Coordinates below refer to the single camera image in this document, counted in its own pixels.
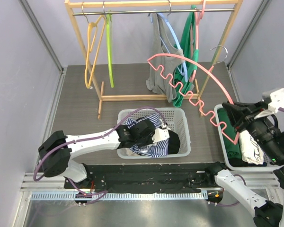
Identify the black tank top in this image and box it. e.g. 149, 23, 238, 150
168, 130, 181, 155

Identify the blue striped tank top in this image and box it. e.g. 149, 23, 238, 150
124, 113, 169, 158

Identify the grey tank top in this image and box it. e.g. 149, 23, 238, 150
146, 14, 184, 103

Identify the pink hanger with striped top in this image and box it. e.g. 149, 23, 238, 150
146, 45, 240, 145

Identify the white tank top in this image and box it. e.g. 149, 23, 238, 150
125, 148, 141, 157

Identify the light blue hanger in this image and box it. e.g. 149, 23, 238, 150
148, 12, 188, 82

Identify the lime green hanger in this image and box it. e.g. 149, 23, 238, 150
102, 2, 114, 88

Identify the yellow plastic hanger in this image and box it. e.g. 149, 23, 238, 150
84, 15, 107, 89

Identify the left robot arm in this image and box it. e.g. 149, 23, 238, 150
34, 120, 155, 189

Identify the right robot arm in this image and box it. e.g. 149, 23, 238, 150
204, 101, 284, 227

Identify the green tank top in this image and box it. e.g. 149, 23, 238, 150
172, 5, 201, 107

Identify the pink hanger with green top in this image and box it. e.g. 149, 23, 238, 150
189, 0, 207, 83

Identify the white basket right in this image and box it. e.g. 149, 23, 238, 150
214, 104, 280, 172

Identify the white basket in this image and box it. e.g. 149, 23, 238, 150
117, 107, 191, 159
214, 104, 280, 172

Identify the wooden clothes rack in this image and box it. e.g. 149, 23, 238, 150
64, 0, 243, 118

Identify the white basket centre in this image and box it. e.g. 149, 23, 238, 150
117, 107, 191, 159

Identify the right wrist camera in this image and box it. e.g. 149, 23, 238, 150
255, 88, 284, 119

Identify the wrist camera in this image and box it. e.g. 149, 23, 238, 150
152, 128, 169, 143
255, 88, 284, 119

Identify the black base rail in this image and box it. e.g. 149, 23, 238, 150
76, 162, 226, 194

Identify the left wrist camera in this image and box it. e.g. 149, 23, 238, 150
152, 128, 169, 143

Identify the white slotted cable duct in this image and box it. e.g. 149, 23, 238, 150
30, 191, 208, 202

